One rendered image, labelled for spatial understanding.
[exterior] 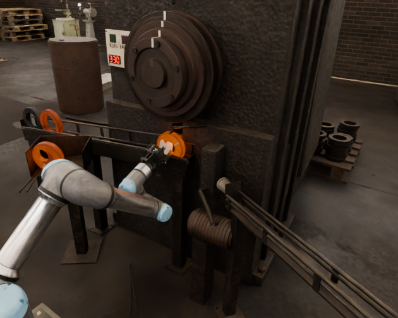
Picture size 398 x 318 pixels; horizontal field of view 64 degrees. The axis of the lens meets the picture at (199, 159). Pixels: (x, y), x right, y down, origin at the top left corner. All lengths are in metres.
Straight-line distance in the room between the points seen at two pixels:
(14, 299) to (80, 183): 0.38
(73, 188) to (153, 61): 0.59
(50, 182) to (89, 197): 0.15
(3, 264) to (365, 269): 1.86
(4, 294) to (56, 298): 0.77
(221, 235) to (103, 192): 0.56
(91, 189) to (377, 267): 1.76
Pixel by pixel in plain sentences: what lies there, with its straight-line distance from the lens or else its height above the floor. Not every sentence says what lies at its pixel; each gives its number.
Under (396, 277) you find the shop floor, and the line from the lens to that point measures 2.28.
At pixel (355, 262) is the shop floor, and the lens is 2.25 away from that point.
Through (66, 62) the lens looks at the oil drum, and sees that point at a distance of 4.25.
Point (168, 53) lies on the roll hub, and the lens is 1.32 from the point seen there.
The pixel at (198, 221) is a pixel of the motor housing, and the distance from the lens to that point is 1.45.
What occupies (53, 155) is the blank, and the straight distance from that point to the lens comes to 1.71.
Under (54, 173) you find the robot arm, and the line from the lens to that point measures 1.18.
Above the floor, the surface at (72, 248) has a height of 0.01.
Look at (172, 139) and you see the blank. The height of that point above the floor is 0.79.
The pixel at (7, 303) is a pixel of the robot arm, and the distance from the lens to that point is 1.16.
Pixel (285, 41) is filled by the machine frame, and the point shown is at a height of 1.26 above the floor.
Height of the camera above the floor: 1.41
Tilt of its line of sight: 27 degrees down
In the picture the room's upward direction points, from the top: 2 degrees clockwise
